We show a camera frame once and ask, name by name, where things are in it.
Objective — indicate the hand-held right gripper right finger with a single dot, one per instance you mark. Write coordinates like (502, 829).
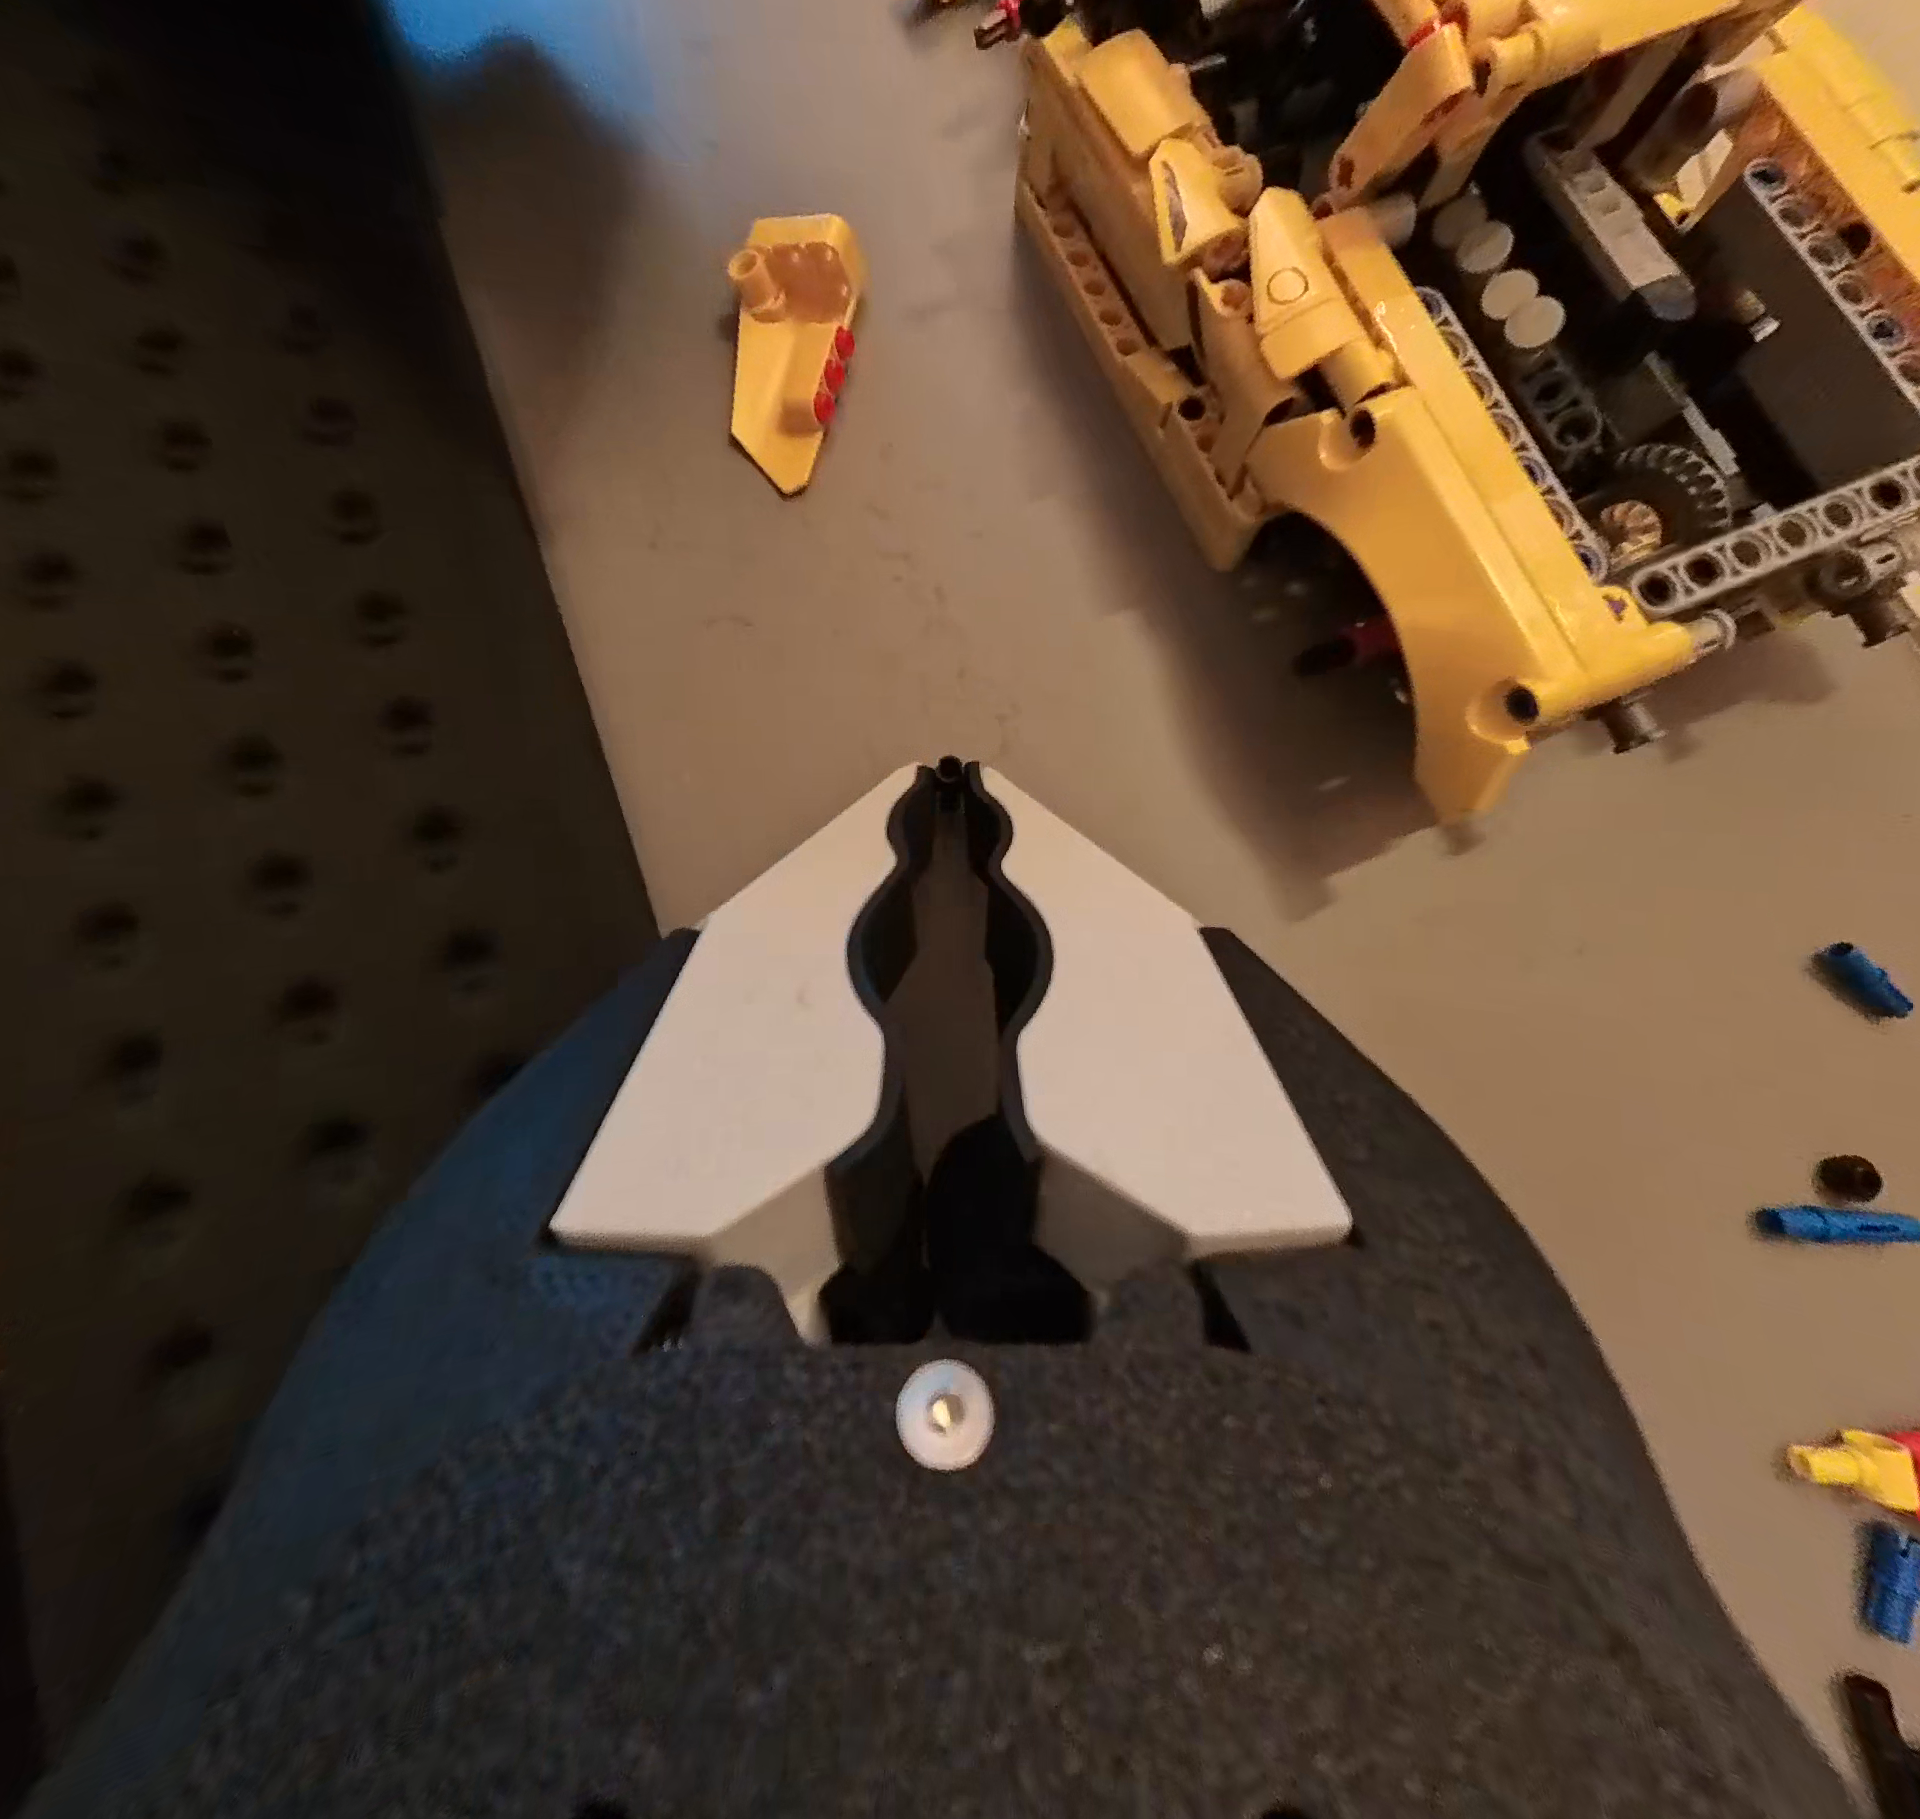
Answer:
(1170, 1070)

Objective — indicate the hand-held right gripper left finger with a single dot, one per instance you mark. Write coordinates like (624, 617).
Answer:
(721, 1070)

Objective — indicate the yellow panel with red pins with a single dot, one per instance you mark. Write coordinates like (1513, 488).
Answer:
(790, 381)

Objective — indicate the grey desk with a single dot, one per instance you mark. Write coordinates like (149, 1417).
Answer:
(976, 619)

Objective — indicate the yellow brick car model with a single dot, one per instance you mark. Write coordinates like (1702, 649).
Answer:
(1442, 499)

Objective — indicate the dark perforated panel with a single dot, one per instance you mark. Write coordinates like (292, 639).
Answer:
(226, 651)

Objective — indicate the long blue pin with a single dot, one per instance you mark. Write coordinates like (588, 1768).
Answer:
(1839, 1225)

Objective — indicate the black round bush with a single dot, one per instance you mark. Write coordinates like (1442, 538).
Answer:
(1848, 1179)

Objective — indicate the short blue pin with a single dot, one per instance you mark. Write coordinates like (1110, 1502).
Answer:
(1860, 980)

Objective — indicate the pile of small colourful pins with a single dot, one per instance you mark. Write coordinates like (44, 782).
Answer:
(1860, 1468)

